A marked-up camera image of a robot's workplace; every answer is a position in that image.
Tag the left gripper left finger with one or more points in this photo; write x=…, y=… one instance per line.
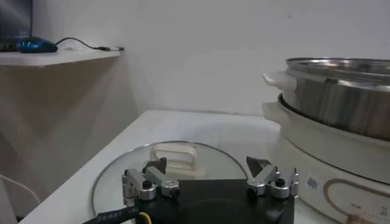
x=163, y=184

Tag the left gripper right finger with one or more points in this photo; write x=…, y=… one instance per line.
x=263, y=178

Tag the round glass pot lid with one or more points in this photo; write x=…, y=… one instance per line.
x=122, y=170

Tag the perforated steel steamer basket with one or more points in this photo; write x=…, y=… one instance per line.
x=335, y=103

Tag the white electric cooker base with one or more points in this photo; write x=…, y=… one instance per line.
x=320, y=152

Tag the white side desk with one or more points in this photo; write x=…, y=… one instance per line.
x=45, y=58

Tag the blue computer mouse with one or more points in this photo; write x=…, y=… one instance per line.
x=36, y=45

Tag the black monitor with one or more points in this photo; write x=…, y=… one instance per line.
x=15, y=18

